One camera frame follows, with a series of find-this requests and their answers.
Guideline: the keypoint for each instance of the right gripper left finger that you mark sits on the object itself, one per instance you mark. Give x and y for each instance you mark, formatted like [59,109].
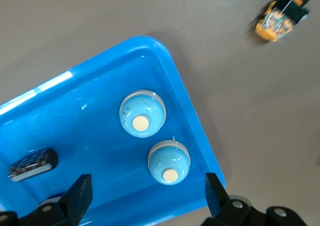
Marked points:
[77,198]

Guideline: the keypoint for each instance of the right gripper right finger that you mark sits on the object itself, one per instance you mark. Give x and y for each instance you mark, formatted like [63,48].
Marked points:
[217,201]

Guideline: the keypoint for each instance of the small black connector block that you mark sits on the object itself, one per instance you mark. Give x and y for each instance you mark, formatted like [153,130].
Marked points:
[32,164]

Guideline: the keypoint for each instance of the light blue call bell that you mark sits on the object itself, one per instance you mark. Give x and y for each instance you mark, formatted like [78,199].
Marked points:
[170,159]
[151,109]

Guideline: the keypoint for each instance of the blue plastic tray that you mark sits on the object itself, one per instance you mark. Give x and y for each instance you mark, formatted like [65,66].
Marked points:
[87,125]

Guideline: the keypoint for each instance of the brown table cover sheet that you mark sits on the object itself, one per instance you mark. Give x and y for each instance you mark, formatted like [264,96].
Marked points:
[237,98]

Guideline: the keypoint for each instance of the orange switch with red cap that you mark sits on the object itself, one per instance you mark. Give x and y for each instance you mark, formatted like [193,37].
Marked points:
[275,23]

